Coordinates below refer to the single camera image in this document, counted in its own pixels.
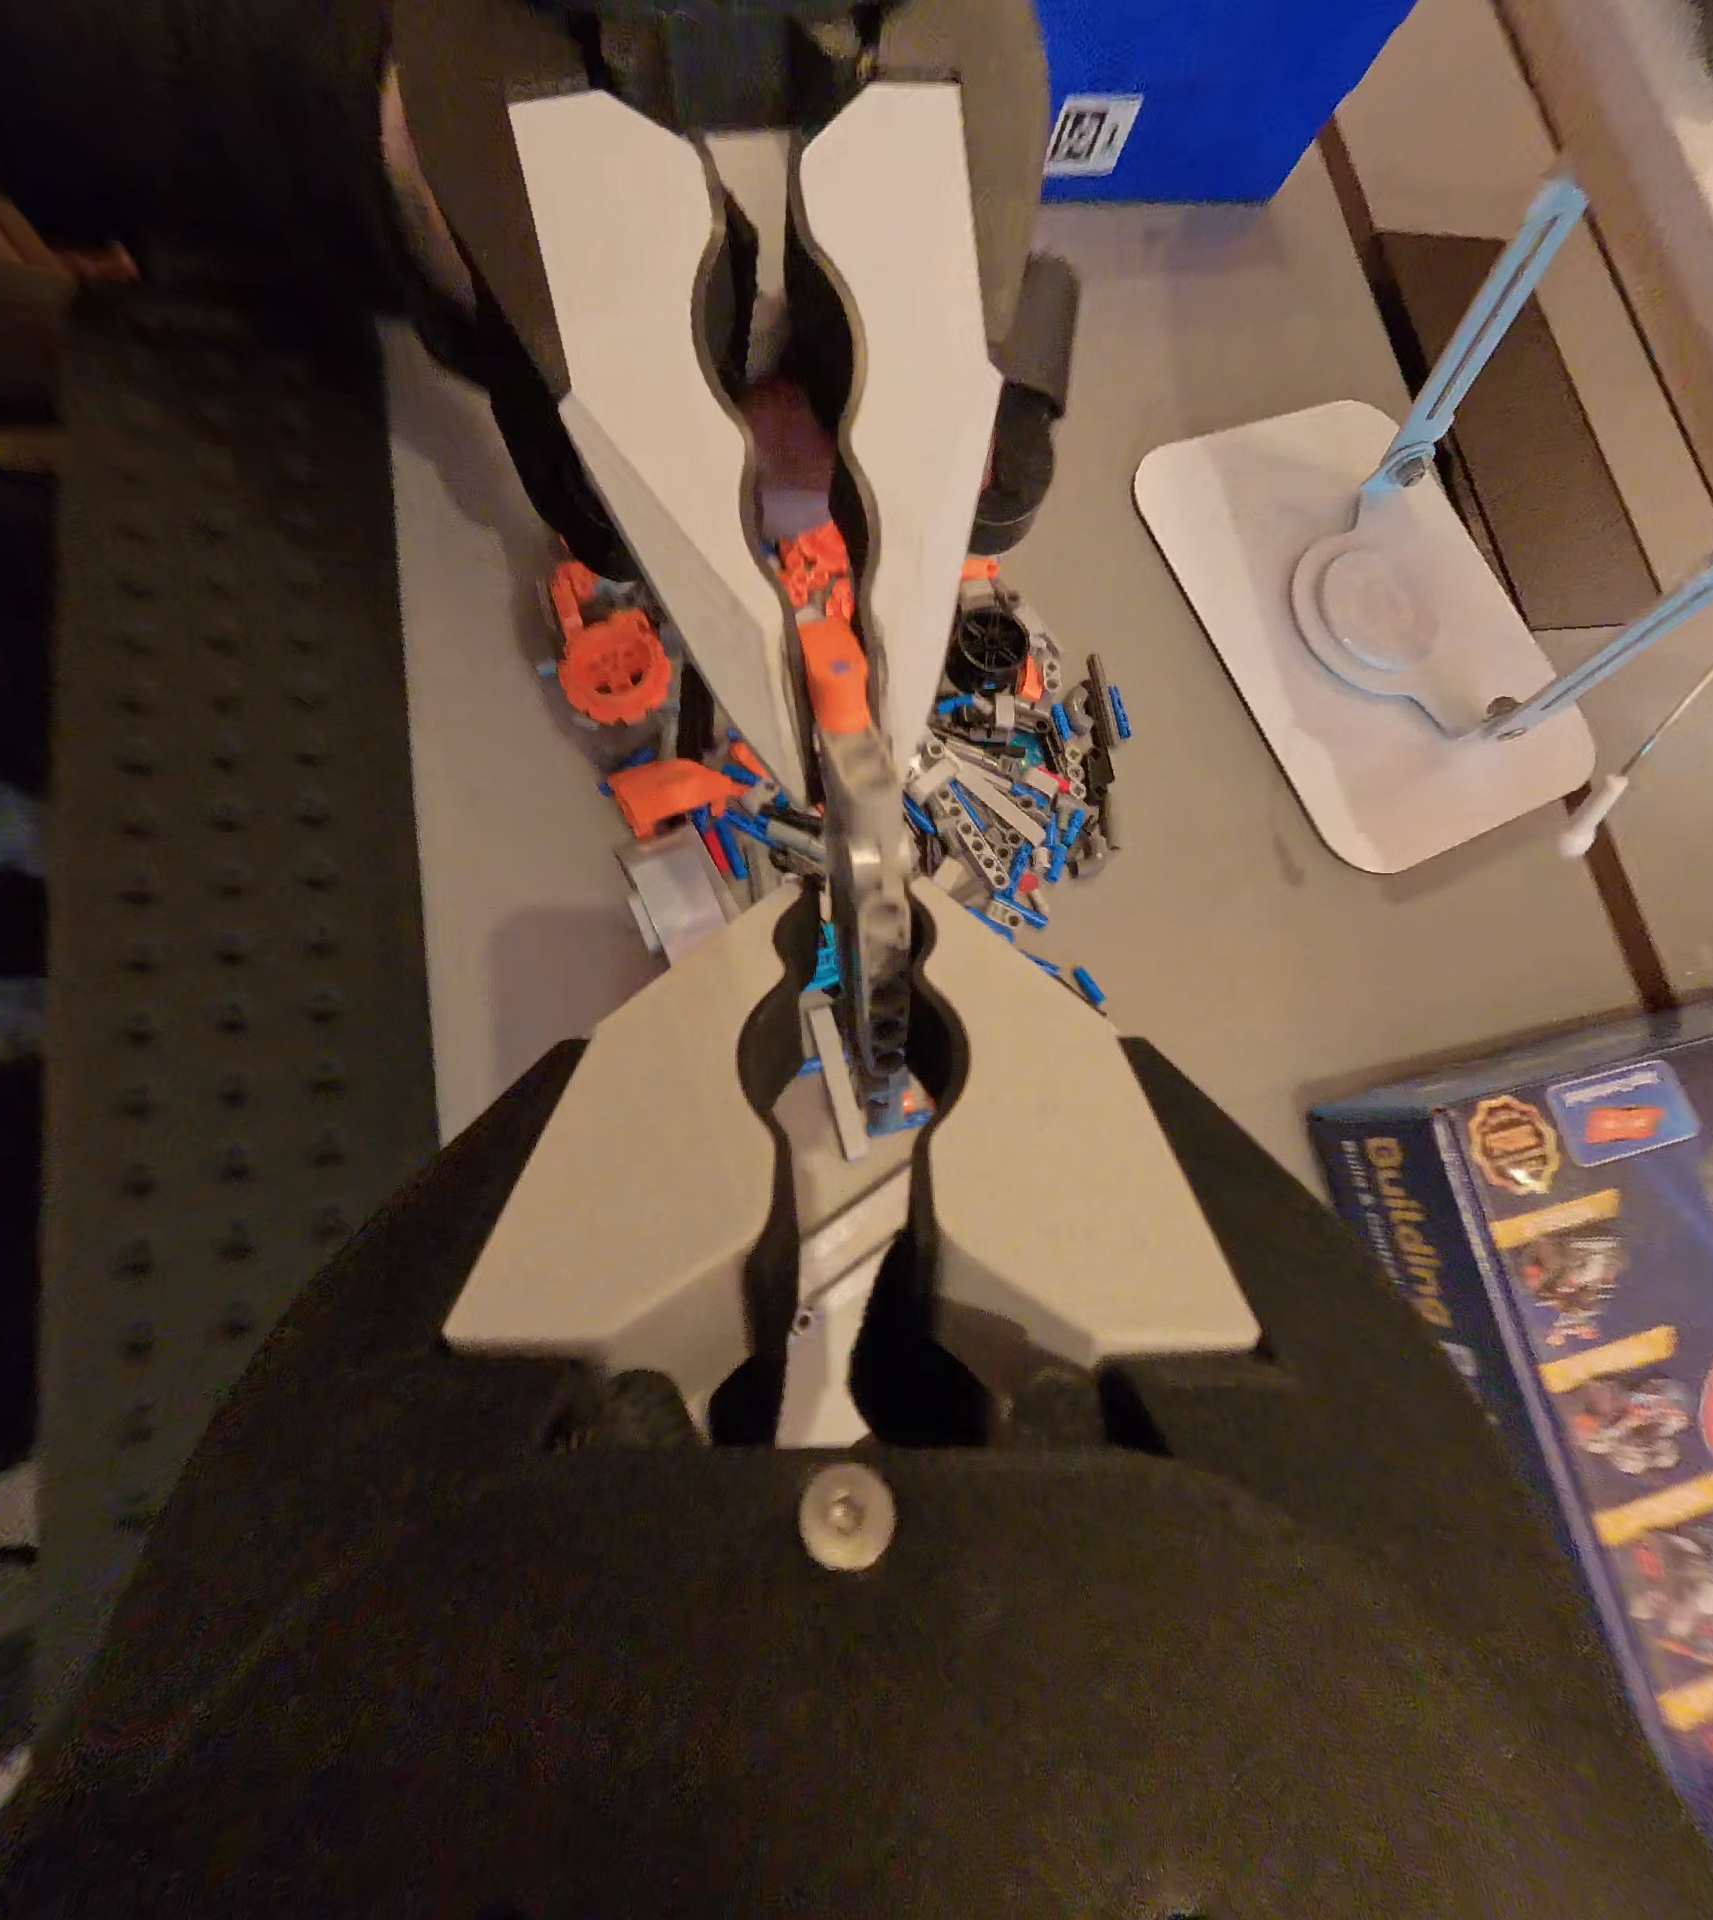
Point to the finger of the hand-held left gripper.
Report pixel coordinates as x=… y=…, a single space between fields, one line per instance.
x=634 y=331
x=933 y=331

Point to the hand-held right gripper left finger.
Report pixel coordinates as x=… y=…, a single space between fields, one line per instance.
x=616 y=1200

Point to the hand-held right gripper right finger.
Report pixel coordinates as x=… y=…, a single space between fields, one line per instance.
x=1099 y=1200

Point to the dark grey perforated beam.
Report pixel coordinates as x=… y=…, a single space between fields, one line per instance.
x=871 y=899

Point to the pile of toy building pieces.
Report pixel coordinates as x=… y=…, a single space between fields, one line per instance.
x=1021 y=781

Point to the person's left hand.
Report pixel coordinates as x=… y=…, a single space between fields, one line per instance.
x=798 y=456

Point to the large black wheel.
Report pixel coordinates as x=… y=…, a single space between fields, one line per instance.
x=988 y=629

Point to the orange toothed wheel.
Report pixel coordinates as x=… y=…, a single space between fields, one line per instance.
x=616 y=654

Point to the blue storage bin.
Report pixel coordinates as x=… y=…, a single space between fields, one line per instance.
x=1186 y=90

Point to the orange wedge panel piece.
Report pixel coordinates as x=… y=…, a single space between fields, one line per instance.
x=677 y=797

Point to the black perforated mat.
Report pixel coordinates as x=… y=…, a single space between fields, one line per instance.
x=227 y=899

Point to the blue toy kit box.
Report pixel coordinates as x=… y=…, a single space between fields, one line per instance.
x=1606 y=1380

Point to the wooden book stand, white base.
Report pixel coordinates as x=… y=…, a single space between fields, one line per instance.
x=1369 y=661

